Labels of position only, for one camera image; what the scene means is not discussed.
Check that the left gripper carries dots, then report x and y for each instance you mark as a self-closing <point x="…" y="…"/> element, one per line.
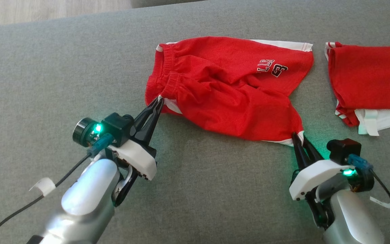
<point x="141" y="159"/>

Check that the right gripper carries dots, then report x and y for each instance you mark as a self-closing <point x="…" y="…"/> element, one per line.
<point x="313" y="176"/>

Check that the red white-striped shorts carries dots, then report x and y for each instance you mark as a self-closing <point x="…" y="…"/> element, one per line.
<point x="222" y="88"/>

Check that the red basketball jersey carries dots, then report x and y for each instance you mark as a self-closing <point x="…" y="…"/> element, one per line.
<point x="371" y="78"/>

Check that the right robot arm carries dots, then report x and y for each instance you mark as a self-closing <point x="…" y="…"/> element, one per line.
<point x="350" y="217"/>

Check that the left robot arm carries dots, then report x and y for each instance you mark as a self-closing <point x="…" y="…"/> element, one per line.
<point x="86" y="193"/>

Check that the white tape tag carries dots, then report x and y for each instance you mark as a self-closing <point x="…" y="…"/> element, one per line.
<point x="44" y="185"/>
<point x="383" y="202"/>

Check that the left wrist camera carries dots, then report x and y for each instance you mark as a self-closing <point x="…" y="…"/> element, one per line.
<point x="117" y="127"/>

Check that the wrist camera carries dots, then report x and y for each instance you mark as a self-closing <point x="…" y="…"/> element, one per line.
<point x="117" y="127"/>
<point x="344" y="149"/>

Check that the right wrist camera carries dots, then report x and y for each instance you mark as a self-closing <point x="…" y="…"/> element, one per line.
<point x="344" y="149"/>

